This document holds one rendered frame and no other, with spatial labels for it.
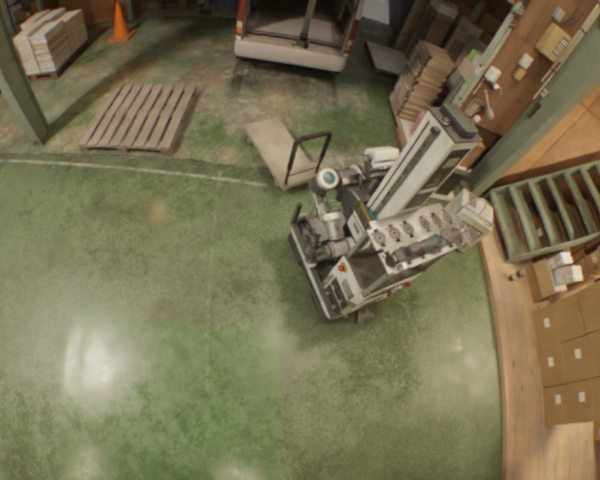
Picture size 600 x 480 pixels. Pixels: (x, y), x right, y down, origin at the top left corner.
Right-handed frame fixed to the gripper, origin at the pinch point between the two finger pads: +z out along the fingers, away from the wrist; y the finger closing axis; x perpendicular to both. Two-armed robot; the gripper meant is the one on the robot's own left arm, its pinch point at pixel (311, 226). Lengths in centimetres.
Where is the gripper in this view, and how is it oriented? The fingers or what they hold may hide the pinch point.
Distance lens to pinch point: 195.3
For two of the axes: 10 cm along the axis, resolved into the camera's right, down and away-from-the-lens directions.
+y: -5.1, -4.3, 7.4
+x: 8.6, -2.7, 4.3
